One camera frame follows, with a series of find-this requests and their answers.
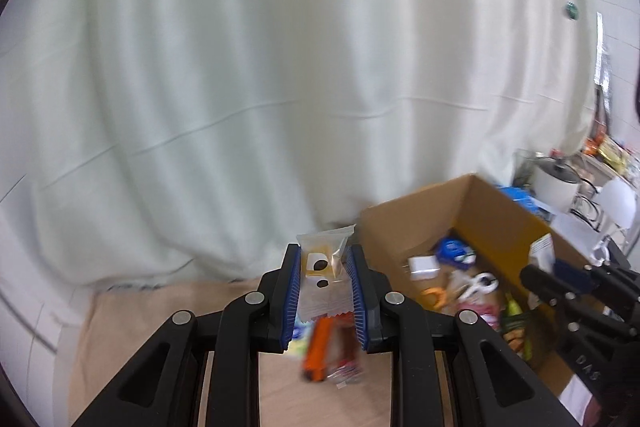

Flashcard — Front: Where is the green cracker packet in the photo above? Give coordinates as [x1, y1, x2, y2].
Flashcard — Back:
[499, 305, 534, 360]

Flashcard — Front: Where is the orange bead keychain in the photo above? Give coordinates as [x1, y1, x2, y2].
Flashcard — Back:
[421, 286, 449, 312]

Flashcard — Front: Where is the red sausage snack pack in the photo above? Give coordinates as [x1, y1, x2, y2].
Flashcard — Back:
[329, 324, 363, 389]

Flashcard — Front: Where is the orange snack bar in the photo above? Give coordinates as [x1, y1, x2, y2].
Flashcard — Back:
[303, 317, 333, 383]

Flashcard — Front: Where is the tissue pack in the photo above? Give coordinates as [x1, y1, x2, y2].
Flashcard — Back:
[288, 317, 314, 359]

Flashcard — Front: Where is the white plastic clip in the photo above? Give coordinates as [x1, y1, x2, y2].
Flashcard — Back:
[458, 272, 499, 301]

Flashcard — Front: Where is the clear candy packet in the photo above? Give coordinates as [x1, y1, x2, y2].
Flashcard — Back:
[457, 299, 500, 329]

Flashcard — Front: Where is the white rice cooker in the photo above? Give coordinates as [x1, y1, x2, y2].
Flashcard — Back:
[529, 157, 582, 213]

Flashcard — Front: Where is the white desk lamp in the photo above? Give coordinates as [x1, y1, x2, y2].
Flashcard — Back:
[591, 176, 637, 267]

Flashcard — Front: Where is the cardboard box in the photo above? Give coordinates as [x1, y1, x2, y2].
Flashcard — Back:
[356, 174, 586, 395]

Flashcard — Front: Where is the blue tape dispenser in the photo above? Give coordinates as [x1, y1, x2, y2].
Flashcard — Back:
[435, 237, 476, 271]

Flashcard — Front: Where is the white charger block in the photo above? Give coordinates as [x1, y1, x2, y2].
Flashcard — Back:
[408, 255, 440, 281]

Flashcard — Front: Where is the teal curtain pin badge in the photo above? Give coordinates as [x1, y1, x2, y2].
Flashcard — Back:
[565, 2, 579, 20]

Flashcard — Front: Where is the white curtain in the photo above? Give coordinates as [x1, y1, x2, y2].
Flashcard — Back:
[1, 0, 594, 285]

